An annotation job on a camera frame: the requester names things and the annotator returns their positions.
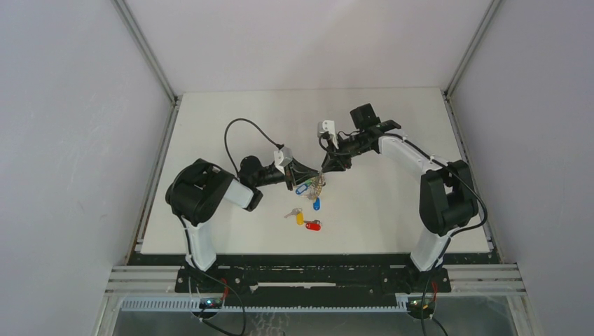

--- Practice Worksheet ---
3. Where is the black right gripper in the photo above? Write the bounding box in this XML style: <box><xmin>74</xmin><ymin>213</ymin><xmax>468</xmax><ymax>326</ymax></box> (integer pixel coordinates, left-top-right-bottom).
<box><xmin>322</xmin><ymin>133</ymin><xmax>371</xmax><ymax>173</ymax></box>

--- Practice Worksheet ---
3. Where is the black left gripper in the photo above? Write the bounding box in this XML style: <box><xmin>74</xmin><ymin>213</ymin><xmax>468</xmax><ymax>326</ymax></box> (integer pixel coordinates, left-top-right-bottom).
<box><xmin>254</xmin><ymin>157</ymin><xmax>318</xmax><ymax>191</ymax></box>

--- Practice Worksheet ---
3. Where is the large keyring with yellow handle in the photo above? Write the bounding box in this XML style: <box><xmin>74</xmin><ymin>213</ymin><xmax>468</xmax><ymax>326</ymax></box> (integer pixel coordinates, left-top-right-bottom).
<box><xmin>307</xmin><ymin>173</ymin><xmax>326</xmax><ymax>201</ymax></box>

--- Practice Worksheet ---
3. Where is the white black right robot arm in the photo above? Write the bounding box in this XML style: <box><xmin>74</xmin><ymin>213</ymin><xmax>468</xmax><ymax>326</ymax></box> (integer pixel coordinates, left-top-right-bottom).
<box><xmin>317</xmin><ymin>104</ymin><xmax>483</xmax><ymax>291</ymax></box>

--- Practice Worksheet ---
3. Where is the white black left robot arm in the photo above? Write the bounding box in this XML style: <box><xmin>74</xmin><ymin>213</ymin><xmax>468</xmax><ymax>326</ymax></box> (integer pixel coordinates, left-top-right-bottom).
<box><xmin>165</xmin><ymin>155</ymin><xmax>319</xmax><ymax>292</ymax></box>

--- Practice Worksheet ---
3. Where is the blue key tag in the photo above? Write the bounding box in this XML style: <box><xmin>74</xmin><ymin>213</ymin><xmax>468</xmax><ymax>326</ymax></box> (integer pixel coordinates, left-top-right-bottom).
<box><xmin>295</xmin><ymin>183</ymin><xmax>311</xmax><ymax>195</ymax></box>

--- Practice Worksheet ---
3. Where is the yellow tag loose key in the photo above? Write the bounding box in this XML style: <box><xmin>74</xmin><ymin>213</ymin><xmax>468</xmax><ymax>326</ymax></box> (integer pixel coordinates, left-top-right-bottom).
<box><xmin>284</xmin><ymin>208</ymin><xmax>305</xmax><ymax>226</ymax></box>

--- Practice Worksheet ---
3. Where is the red key tag right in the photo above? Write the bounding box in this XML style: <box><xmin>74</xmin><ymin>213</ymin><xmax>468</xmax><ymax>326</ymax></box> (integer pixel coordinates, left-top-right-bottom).
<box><xmin>305</xmin><ymin>220</ymin><xmax>322</xmax><ymax>231</ymax></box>

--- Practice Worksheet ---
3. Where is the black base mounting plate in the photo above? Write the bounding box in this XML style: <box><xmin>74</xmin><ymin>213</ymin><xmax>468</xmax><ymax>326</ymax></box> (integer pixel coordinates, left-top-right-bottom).
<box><xmin>174</xmin><ymin>253</ymin><xmax>452</xmax><ymax>307</ymax></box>

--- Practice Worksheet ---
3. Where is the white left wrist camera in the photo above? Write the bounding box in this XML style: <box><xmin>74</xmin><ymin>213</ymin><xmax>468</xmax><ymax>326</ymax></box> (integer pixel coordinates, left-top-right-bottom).
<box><xmin>273</xmin><ymin>146</ymin><xmax>293</xmax><ymax>174</ymax></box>

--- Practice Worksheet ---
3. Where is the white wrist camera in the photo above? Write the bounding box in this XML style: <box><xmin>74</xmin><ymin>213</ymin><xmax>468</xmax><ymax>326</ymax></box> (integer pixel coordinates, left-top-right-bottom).
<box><xmin>317</xmin><ymin>120</ymin><xmax>339</xmax><ymax>149</ymax></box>
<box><xmin>273</xmin><ymin>146</ymin><xmax>293</xmax><ymax>174</ymax></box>

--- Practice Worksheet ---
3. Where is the black right camera cable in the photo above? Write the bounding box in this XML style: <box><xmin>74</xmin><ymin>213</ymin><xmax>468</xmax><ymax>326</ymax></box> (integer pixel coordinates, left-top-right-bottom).
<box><xmin>317</xmin><ymin>132</ymin><xmax>358</xmax><ymax>157</ymax></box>

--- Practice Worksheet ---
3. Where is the black camera cable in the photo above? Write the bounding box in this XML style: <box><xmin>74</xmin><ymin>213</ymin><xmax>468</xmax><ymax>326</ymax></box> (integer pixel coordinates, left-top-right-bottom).
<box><xmin>317</xmin><ymin>132</ymin><xmax>358</xmax><ymax>157</ymax></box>
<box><xmin>223</xmin><ymin>118</ymin><xmax>285</xmax><ymax>179</ymax></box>

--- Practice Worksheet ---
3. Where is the black left camera cable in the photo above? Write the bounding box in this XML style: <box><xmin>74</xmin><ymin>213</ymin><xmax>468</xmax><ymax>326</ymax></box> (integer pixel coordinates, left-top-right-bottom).
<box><xmin>223</xmin><ymin>118</ymin><xmax>285</xmax><ymax>179</ymax></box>

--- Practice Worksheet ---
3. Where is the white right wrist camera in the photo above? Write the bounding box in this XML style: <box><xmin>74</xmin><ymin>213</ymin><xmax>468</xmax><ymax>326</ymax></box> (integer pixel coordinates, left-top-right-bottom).
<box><xmin>317</xmin><ymin>120</ymin><xmax>339</xmax><ymax>149</ymax></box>

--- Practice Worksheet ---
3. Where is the white cable duct strip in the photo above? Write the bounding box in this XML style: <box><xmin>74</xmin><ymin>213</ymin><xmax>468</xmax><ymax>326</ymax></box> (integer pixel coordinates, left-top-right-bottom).
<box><xmin>120</xmin><ymin>296</ymin><xmax>409</xmax><ymax>313</ymax></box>

